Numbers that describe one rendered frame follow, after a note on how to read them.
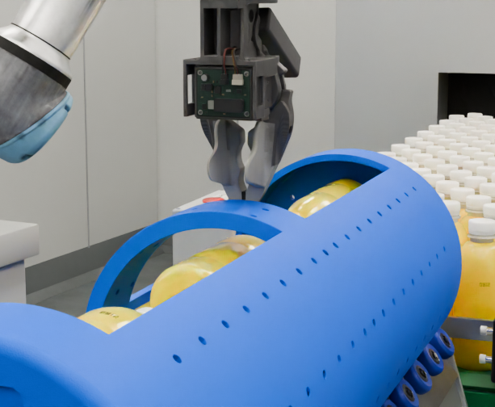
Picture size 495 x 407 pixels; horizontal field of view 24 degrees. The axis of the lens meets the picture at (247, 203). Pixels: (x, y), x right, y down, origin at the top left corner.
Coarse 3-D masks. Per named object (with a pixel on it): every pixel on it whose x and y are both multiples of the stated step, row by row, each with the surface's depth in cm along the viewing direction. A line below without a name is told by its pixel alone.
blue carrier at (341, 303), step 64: (384, 192) 132; (128, 256) 110; (256, 256) 96; (320, 256) 105; (384, 256) 117; (448, 256) 139; (0, 320) 71; (64, 320) 73; (192, 320) 81; (256, 320) 87; (320, 320) 96; (384, 320) 111; (0, 384) 69; (64, 384) 67; (128, 384) 70; (192, 384) 75; (256, 384) 81; (320, 384) 92; (384, 384) 112
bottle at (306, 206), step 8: (328, 184) 144; (336, 184) 143; (344, 184) 144; (352, 184) 145; (360, 184) 147; (312, 192) 139; (320, 192) 137; (328, 192) 138; (336, 192) 139; (344, 192) 140; (296, 200) 136; (304, 200) 134; (312, 200) 134; (320, 200) 134; (328, 200) 135; (288, 208) 135; (296, 208) 133; (304, 208) 132; (312, 208) 132; (320, 208) 133; (304, 216) 132
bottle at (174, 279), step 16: (224, 240) 112; (240, 240) 111; (256, 240) 113; (192, 256) 105; (208, 256) 105; (224, 256) 106; (240, 256) 107; (176, 272) 101; (192, 272) 101; (208, 272) 101; (160, 288) 102; (176, 288) 102
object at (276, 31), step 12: (264, 12) 109; (264, 24) 108; (276, 24) 111; (264, 36) 110; (276, 36) 111; (276, 48) 112; (288, 48) 114; (288, 60) 115; (300, 60) 119; (288, 72) 117
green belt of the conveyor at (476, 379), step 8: (464, 376) 165; (472, 376) 165; (480, 376) 165; (488, 376) 164; (464, 384) 164; (472, 384) 164; (480, 384) 164; (488, 384) 163; (464, 392) 164; (472, 392) 163; (480, 392) 163; (488, 392) 163; (472, 400) 163; (480, 400) 163; (488, 400) 163
